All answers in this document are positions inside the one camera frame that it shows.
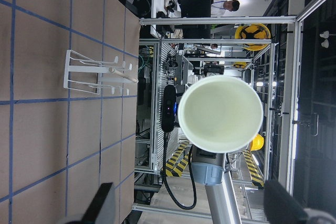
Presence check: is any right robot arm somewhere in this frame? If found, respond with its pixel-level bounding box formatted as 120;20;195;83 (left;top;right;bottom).
191;145;242;223

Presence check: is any black camera cable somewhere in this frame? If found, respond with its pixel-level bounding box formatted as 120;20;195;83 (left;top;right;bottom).
162;132;197;210

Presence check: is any person in white shirt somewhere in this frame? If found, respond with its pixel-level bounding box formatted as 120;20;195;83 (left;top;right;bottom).
211;0;240;17

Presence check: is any yellow hard hat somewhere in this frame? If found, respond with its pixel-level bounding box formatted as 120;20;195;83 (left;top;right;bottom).
235;24;271;51

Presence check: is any black monitor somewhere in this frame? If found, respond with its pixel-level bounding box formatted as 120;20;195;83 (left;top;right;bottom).
178;0;212;39

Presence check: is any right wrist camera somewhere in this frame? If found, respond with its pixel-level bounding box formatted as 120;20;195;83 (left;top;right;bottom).
161;84;177;133

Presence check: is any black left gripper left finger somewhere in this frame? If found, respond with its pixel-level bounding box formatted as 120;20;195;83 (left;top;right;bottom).
80;183;116;223

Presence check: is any white wire cup rack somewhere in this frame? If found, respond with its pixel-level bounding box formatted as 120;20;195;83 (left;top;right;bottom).
63;49;138;95

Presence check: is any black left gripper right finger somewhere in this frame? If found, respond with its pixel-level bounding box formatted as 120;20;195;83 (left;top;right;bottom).
264;179;308;223

